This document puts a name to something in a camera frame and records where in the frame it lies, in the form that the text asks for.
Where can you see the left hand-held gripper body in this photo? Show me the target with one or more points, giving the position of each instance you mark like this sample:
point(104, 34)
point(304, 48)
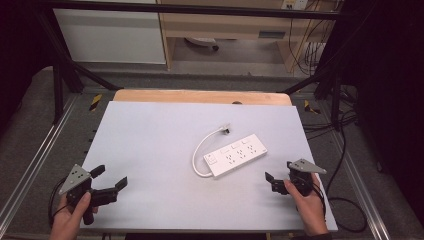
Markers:
point(76, 178)

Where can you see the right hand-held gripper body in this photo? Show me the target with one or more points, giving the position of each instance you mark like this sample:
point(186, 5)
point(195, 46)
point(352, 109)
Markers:
point(301, 178)

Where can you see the white power strip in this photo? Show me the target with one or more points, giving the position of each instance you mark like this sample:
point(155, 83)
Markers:
point(236, 155)

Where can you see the white plug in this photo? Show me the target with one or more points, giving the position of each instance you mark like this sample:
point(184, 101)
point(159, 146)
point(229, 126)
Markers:
point(226, 128)

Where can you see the person's right hand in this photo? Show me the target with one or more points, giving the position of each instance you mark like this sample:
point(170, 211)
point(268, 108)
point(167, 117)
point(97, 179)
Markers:
point(308, 208)

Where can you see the person's left hand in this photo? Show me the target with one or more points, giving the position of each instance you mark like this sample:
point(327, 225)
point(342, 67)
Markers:
point(68, 220)

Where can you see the pale grey table board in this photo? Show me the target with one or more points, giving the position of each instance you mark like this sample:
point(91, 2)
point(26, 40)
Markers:
point(156, 166)

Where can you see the yellow black tape strip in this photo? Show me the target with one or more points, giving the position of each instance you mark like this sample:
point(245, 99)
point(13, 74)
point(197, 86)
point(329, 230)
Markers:
point(95, 102)
point(310, 107)

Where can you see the wooden table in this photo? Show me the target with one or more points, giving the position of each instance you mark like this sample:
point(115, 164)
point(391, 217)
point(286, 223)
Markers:
point(200, 97)

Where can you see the dark curtain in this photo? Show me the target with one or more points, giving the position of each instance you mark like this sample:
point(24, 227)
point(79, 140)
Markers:
point(16, 50)
point(390, 83)

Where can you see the white cabinet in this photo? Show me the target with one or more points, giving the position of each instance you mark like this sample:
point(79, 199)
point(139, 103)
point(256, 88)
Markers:
point(110, 36)

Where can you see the office chair base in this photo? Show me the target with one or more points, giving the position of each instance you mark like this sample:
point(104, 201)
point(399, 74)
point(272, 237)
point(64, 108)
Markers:
point(201, 41)

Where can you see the light wooden desk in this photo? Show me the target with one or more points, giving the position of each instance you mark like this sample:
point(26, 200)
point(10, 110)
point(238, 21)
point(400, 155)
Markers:
point(226, 25)

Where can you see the aluminium floor rail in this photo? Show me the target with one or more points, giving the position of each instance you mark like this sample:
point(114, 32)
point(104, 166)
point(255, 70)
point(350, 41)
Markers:
point(363, 193)
point(36, 156)

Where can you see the white wall socket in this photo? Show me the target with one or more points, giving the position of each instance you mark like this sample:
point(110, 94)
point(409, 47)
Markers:
point(295, 4)

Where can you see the black metal frame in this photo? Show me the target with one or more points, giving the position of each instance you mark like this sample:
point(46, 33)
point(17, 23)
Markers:
point(200, 9)

